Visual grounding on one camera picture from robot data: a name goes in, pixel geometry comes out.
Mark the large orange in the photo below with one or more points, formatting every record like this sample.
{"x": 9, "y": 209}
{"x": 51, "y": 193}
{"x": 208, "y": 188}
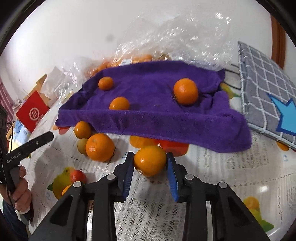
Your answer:
{"x": 100, "y": 147}
{"x": 185, "y": 91}

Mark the white plastic bag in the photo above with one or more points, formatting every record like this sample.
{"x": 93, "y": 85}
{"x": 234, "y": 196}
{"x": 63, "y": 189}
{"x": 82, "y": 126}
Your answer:
{"x": 53, "y": 83}

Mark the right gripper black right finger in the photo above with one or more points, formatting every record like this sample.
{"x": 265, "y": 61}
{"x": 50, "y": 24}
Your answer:
{"x": 230, "y": 218}

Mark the brown wooden door frame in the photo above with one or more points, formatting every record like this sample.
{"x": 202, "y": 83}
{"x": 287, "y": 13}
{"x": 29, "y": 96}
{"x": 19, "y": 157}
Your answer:
{"x": 279, "y": 43}

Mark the grey checked cushion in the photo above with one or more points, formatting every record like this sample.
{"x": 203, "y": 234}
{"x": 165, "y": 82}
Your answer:
{"x": 268, "y": 96}

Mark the large clear plastic bag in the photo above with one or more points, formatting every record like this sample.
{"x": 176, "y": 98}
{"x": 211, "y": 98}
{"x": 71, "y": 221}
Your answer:
{"x": 196, "y": 36}

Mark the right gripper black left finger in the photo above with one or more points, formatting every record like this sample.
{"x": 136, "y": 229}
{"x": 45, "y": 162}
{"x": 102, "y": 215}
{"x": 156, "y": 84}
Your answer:
{"x": 67, "y": 220}

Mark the small orange towel front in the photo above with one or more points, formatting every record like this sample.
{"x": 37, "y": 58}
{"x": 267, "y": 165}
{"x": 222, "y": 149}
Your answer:
{"x": 120, "y": 103}

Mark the clear bag of small oranges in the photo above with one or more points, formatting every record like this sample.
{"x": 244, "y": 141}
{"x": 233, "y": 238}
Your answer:
{"x": 94, "y": 68}

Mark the left hand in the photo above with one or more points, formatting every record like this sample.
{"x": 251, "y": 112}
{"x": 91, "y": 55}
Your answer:
{"x": 22, "y": 195}

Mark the red paper box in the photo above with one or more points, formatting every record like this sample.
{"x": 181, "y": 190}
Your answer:
{"x": 32, "y": 111}

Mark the purple towel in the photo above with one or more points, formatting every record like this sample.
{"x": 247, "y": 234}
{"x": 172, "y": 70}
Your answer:
{"x": 154, "y": 113}

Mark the small orange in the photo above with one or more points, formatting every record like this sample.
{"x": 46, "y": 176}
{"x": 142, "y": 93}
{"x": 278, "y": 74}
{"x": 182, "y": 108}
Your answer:
{"x": 82, "y": 130}
{"x": 105, "y": 83}

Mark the greenish yellow kumquat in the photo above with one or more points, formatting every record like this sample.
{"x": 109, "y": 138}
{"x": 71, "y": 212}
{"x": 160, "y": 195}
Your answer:
{"x": 81, "y": 146}

